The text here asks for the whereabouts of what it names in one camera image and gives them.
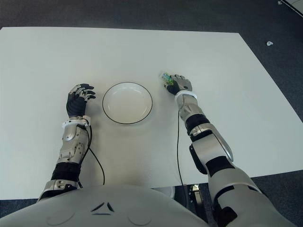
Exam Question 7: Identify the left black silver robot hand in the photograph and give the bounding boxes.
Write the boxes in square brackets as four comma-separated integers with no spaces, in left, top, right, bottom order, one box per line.
[66,83,97,118]

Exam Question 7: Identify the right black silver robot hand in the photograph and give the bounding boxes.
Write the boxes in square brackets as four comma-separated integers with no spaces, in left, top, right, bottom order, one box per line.
[165,73,193,96]

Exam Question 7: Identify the green white toothpaste tube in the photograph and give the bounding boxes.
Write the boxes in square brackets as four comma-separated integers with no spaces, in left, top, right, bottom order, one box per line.
[158,71,175,89]

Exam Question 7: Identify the white plate with black rim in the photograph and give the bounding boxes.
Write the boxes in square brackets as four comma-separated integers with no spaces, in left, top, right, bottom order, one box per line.
[102,81,153,125]

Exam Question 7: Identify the grey robot torso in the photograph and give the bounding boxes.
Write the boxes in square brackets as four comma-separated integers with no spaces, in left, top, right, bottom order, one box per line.
[0,183,215,227]

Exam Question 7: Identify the white furniture piece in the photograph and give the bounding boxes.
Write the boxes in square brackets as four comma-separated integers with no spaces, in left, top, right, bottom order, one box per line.
[277,0,303,10]

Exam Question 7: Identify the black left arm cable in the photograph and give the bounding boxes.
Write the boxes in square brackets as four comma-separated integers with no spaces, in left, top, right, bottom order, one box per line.
[79,123,106,188]

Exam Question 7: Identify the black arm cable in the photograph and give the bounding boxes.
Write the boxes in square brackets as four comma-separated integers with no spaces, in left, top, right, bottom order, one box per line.
[177,110,190,204]
[79,123,106,188]

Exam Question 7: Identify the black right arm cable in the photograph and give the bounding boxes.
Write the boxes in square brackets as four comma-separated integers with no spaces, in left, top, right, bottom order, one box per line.
[177,110,190,204]

